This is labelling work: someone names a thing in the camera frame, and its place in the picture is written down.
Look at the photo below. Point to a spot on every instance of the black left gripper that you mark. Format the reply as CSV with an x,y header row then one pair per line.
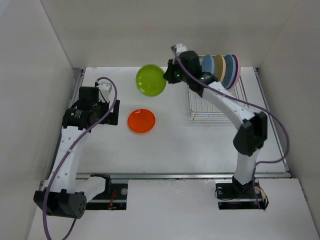
x,y
112,120

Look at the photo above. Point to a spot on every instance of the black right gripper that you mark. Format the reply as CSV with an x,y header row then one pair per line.
x,y
168,74

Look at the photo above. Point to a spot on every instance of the green plate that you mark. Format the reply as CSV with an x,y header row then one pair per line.
x,y
149,80

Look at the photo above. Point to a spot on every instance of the orange plate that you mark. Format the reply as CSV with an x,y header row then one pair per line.
x,y
141,121

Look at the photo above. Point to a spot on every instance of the light blue plate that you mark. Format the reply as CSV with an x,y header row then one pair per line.
x,y
208,64

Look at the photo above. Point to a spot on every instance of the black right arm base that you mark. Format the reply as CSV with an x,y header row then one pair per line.
x,y
229,199

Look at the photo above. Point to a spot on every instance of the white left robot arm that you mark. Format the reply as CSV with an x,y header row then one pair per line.
x,y
64,198

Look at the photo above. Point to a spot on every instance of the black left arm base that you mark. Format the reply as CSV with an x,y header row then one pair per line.
x,y
116,200

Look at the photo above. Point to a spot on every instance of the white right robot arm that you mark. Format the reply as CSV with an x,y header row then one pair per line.
x,y
251,126

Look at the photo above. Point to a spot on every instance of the beige plate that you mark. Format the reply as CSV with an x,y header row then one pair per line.
x,y
219,67

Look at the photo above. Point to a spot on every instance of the purple plate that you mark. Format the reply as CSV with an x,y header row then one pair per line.
x,y
231,80

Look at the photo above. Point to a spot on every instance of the pink plate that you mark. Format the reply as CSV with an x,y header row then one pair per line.
x,y
238,71

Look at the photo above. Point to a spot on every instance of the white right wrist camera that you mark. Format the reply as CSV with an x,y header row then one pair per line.
x,y
179,48

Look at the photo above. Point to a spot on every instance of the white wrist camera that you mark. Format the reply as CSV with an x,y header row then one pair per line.
x,y
104,91
179,48

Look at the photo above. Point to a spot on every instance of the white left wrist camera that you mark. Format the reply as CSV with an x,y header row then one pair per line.
x,y
104,91

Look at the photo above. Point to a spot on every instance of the aluminium table rail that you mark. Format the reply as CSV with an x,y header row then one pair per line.
x,y
189,139

